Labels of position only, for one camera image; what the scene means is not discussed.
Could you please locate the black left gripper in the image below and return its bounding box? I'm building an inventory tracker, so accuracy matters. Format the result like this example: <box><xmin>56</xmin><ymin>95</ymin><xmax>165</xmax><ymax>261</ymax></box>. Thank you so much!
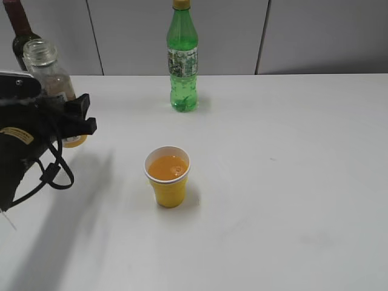
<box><xmin>1</xmin><ymin>76</ymin><xmax>97</xmax><ymax>209</ymax></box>

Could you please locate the orange juice glass bottle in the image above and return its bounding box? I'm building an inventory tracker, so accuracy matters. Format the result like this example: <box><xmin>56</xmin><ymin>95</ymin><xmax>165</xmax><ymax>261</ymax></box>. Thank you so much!
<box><xmin>22</xmin><ymin>38</ymin><xmax>88</xmax><ymax>149</ymax></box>

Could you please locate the yellow paper cup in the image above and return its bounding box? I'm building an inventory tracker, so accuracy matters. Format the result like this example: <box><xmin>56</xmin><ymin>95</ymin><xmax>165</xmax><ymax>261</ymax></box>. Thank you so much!
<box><xmin>144</xmin><ymin>146</ymin><xmax>191</xmax><ymax>208</ymax></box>

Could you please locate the dark red wine bottle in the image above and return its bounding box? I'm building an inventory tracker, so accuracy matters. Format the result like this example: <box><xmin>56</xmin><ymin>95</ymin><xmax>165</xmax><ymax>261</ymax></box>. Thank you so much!
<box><xmin>2</xmin><ymin>0</ymin><xmax>40</xmax><ymax>71</ymax></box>

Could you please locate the green plastic soda bottle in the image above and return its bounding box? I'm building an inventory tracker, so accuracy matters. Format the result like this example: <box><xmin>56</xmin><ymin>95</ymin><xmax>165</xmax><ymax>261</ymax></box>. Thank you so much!
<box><xmin>167</xmin><ymin>1</ymin><xmax>198</xmax><ymax>112</ymax></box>

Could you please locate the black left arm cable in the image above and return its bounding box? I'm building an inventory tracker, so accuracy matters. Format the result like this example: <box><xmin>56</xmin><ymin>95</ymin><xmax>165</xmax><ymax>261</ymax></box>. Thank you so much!
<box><xmin>5</xmin><ymin>99</ymin><xmax>75</xmax><ymax>210</ymax></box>

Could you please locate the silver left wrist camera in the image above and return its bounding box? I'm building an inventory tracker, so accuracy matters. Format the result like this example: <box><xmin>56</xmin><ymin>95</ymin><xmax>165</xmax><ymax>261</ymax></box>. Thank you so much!
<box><xmin>0</xmin><ymin>71</ymin><xmax>33</xmax><ymax>78</ymax></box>

